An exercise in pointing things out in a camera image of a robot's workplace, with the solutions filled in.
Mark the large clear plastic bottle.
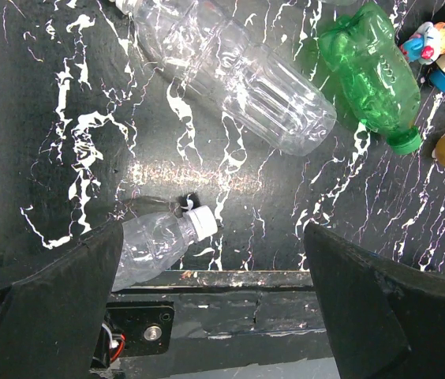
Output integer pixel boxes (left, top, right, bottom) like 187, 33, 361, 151
115, 1, 337, 156

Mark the crushed clear bottle white cap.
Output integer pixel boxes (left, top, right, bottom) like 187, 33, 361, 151
111, 205, 218, 292

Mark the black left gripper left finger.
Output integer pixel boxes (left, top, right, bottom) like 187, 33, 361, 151
0, 222, 123, 378

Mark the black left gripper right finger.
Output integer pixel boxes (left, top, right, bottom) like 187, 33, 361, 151
304, 223, 445, 378

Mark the small colourful toy figure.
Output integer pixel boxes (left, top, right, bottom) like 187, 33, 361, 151
399, 21, 445, 65

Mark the green plastic bottle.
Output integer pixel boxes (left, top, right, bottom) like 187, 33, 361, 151
318, 2, 422, 155

